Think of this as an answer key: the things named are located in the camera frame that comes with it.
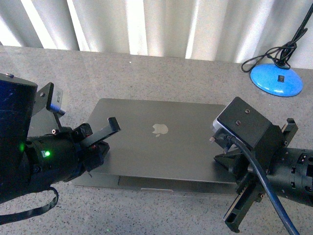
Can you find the blue desk lamp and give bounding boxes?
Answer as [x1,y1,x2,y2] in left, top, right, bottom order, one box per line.
[246,6,313,97]

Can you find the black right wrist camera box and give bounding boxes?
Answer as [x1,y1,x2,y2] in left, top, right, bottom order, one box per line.
[213,97,272,148]

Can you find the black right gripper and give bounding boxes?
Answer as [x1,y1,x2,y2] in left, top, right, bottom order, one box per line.
[214,118,298,233]

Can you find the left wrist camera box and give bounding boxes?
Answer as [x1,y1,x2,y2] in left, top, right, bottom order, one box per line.
[28,82,67,137]

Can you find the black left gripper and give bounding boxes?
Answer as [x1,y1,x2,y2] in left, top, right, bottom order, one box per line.
[24,117,121,183]

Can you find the black lamp power cable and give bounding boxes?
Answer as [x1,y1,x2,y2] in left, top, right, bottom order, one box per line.
[241,26,309,73]

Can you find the blue camera cable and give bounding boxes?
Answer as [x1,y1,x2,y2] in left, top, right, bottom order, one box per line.
[209,133,300,235]

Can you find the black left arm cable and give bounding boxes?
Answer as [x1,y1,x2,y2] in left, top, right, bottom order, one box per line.
[0,187,59,225]

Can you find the grey laptop computer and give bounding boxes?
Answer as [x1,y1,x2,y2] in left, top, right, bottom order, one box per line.
[73,98,237,194]

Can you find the white curtain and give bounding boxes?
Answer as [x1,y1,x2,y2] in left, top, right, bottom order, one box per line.
[0,0,312,63]

